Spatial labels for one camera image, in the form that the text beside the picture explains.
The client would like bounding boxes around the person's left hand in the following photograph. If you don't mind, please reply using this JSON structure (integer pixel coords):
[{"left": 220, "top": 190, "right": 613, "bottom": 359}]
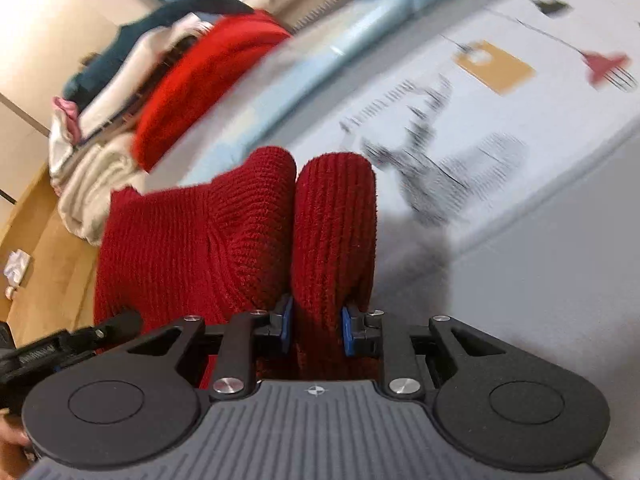
[{"left": 0, "top": 410, "right": 32, "bottom": 461}]

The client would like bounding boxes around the pile of folded clothes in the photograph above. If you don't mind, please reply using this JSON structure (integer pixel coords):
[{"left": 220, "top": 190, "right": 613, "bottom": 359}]
[{"left": 49, "top": 12, "right": 216, "bottom": 196}]

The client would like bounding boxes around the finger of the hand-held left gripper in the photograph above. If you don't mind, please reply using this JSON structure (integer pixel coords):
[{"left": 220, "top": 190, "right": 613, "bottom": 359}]
[{"left": 92, "top": 311, "right": 144, "bottom": 350}]

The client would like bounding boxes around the dark red knitted sweater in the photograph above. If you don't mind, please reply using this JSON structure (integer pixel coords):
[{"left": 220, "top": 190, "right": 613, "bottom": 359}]
[{"left": 93, "top": 146, "right": 378, "bottom": 392}]

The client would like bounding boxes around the bright red knitted sweater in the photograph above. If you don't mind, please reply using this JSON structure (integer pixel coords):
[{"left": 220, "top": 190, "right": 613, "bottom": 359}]
[{"left": 132, "top": 9, "right": 293, "bottom": 173}]

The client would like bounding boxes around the cream knitted blanket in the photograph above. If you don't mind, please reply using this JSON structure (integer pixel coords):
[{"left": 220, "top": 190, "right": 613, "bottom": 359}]
[{"left": 57, "top": 130, "right": 151, "bottom": 247}]

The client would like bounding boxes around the deer printed bed sheet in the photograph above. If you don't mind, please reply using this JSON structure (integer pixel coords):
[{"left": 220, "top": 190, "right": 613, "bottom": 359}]
[{"left": 280, "top": 0, "right": 640, "bottom": 480}]

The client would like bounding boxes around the pink garment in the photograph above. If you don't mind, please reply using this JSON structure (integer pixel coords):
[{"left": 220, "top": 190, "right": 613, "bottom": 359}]
[{"left": 52, "top": 97, "right": 82, "bottom": 145}]

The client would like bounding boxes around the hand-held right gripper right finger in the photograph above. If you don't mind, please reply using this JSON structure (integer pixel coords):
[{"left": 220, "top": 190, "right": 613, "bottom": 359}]
[{"left": 341, "top": 305, "right": 507, "bottom": 402}]

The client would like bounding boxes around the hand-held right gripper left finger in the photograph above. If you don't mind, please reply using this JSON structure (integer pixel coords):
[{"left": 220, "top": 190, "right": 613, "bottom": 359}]
[{"left": 127, "top": 295, "right": 294, "bottom": 402}]

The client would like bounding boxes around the white crumpled tissue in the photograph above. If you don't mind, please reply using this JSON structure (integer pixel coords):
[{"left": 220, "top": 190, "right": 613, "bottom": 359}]
[{"left": 4, "top": 250, "right": 33, "bottom": 287}]

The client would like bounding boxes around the dark teal garment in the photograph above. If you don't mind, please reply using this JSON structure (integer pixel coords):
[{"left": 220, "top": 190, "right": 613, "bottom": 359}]
[{"left": 62, "top": 0, "right": 256, "bottom": 107}]

